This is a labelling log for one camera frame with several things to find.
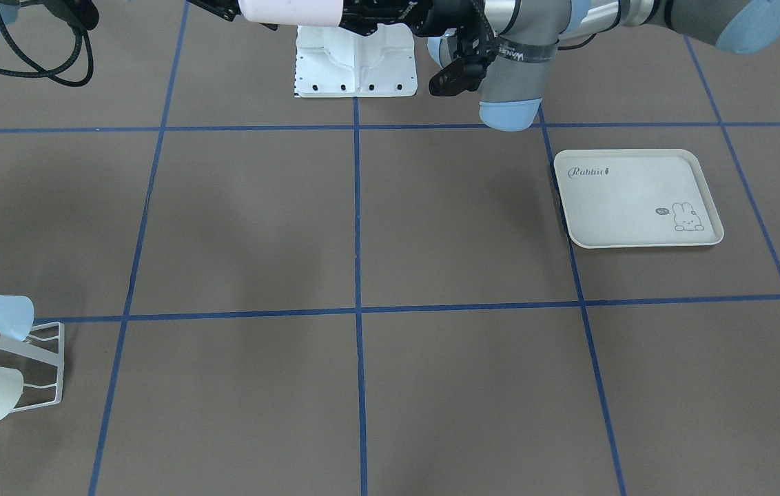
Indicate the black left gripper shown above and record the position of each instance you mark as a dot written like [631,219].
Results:
[400,15]

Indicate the cream plastic tray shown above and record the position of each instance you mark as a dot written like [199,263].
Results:
[633,198]

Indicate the pink cup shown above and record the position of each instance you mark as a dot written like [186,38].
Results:
[304,13]

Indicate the white wire cup rack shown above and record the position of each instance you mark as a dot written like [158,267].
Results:
[42,360]

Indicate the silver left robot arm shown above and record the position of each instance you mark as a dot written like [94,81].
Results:
[505,51]

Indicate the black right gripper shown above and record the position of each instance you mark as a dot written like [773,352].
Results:
[72,9]

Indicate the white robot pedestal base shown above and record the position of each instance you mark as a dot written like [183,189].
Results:
[337,63]

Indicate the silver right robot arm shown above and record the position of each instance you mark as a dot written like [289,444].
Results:
[9,10]

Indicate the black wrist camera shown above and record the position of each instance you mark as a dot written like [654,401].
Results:
[460,76]

